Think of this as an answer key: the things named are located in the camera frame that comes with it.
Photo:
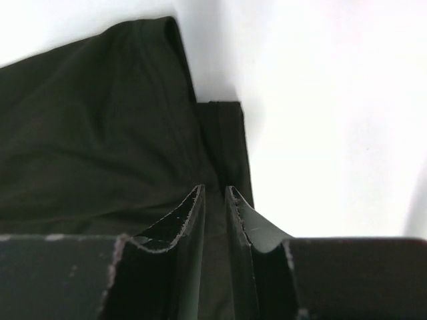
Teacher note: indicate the black t shirt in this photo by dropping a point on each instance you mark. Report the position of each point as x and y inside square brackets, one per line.
[105, 136]

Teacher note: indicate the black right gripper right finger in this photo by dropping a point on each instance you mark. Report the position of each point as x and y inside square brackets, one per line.
[277, 276]

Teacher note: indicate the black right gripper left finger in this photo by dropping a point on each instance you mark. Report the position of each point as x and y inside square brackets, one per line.
[154, 275]

